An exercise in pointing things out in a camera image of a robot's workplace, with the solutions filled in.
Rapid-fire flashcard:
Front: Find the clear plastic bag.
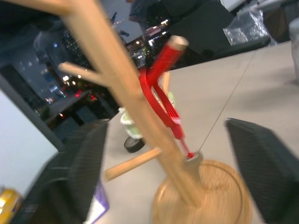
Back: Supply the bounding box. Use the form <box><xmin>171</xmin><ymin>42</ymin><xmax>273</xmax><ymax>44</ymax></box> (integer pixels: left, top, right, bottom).
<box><xmin>222</xmin><ymin>8</ymin><xmax>277</xmax><ymax>47</ymax></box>

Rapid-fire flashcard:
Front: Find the purple and white card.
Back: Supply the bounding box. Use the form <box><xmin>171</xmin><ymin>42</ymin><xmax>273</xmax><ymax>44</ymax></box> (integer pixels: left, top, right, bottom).
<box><xmin>85</xmin><ymin>179</ymin><xmax>110</xmax><ymax>224</ymax></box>

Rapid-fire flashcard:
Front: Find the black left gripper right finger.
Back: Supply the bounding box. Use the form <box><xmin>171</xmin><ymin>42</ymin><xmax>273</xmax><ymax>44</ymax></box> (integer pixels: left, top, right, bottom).
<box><xmin>224</xmin><ymin>118</ymin><xmax>299</xmax><ymax>224</ymax></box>

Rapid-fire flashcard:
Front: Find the grey rounded object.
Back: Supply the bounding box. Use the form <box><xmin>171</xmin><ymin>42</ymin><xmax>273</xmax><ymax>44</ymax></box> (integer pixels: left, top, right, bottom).
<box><xmin>288</xmin><ymin>17</ymin><xmax>299</xmax><ymax>80</ymax></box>

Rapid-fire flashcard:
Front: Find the green white toy with wheel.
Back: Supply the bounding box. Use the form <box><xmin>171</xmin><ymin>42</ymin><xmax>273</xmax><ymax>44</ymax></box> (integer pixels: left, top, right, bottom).
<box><xmin>118</xmin><ymin>91</ymin><xmax>176</xmax><ymax>154</ymax></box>

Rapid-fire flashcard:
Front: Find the wooden tree stand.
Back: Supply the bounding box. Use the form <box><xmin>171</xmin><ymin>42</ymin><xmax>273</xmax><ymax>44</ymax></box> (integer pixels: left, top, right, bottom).
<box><xmin>0</xmin><ymin>0</ymin><xmax>254</xmax><ymax>224</ymax></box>

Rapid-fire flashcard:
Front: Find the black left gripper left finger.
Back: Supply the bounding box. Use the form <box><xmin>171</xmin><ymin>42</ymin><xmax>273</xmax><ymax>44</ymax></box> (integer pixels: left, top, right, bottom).
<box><xmin>11</xmin><ymin>119</ymin><xmax>110</xmax><ymax>224</ymax></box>

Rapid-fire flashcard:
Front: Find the large black object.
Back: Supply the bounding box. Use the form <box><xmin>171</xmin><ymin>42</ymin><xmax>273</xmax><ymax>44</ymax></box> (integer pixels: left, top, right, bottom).
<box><xmin>129</xmin><ymin>0</ymin><xmax>273</xmax><ymax>70</ymax></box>

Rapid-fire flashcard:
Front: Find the red wire whisk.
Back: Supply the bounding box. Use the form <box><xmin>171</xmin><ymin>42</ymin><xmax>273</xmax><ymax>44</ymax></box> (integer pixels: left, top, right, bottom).
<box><xmin>138</xmin><ymin>42</ymin><xmax>204</xmax><ymax>185</ymax></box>

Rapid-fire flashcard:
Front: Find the yellow object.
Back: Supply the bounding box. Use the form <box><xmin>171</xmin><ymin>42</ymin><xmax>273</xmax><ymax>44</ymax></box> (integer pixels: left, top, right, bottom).
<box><xmin>0</xmin><ymin>187</ymin><xmax>23</xmax><ymax>223</ymax></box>

